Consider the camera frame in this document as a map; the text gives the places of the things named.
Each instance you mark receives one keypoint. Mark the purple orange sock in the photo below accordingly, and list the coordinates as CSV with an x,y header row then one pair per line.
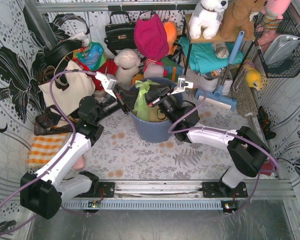
x,y
267,168

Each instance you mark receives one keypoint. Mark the pink foam roll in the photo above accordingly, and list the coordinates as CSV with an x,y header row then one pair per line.
x,y
79,164

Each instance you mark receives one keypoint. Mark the yellow duck plush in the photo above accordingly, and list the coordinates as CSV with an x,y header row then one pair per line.
x,y
252,75

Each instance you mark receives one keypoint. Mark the wooden shelf rack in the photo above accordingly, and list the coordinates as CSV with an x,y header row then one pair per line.
x,y
210,40

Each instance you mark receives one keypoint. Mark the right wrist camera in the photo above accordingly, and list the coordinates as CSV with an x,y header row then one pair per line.
x,y
182,85

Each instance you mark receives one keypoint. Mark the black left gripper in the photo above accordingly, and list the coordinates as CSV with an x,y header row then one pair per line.
x,y
125,105

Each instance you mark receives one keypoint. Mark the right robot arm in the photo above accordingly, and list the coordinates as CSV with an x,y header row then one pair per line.
x,y
247,151

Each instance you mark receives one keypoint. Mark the black wire basket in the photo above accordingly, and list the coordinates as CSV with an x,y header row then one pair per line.
x,y
288,68

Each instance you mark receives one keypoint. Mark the white grey dog plush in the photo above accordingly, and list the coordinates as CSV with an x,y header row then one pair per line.
x,y
206,18

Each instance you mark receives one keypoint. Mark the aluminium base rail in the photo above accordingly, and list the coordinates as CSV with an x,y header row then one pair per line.
x,y
178,195

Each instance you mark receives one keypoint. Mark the cream canvas tote bag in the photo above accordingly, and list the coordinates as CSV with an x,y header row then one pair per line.
x,y
80,86

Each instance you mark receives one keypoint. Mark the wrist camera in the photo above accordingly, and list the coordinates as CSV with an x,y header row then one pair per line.
x,y
108,83
182,85

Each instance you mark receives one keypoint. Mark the orange white striped cloth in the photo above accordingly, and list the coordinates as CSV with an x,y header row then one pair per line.
x,y
44,148

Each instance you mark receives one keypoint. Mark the teal cloth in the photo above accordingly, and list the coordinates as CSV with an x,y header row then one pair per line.
x,y
203,58

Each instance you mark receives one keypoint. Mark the pink plush doll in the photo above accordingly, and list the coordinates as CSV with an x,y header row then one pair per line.
x,y
273,12

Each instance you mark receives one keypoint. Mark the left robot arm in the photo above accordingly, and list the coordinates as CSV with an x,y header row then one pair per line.
x,y
44,192

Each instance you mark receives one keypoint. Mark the white fluffy plush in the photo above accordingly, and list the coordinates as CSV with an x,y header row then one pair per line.
x,y
128,63

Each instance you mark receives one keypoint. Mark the silver pouch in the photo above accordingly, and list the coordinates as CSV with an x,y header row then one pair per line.
x,y
281,48

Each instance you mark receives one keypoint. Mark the green trash bag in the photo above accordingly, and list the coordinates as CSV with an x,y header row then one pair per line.
x,y
141,109

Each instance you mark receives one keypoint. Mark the black handbag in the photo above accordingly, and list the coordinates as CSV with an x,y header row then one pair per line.
x,y
120,36

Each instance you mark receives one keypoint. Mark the orange plush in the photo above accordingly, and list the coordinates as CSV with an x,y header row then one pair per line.
x,y
171,33

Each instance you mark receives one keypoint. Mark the white sneaker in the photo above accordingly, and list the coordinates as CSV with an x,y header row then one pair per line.
x,y
210,85

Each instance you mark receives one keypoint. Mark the red cloth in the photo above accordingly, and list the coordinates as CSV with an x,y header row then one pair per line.
x,y
109,67

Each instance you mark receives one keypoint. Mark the rainbow striped bag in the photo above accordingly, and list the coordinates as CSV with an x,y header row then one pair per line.
x,y
174,71

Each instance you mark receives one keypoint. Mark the blue trash bin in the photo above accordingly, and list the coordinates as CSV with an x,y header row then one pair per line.
x,y
155,132

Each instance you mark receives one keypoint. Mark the magenta hanging cloth bag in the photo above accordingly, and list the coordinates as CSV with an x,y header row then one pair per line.
x,y
150,38

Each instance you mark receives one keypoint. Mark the brown patterned bag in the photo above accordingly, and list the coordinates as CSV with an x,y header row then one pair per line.
x,y
47,123

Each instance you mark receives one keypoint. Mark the white round plush pink hands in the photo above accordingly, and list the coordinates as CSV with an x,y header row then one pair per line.
x,y
153,68

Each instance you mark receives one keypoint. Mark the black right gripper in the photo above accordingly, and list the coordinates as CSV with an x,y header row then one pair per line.
x,y
155,99

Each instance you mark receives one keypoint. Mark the brown teddy bear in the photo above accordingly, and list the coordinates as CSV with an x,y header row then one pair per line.
x,y
237,15

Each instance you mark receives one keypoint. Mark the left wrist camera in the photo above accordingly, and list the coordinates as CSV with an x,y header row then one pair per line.
x,y
108,83

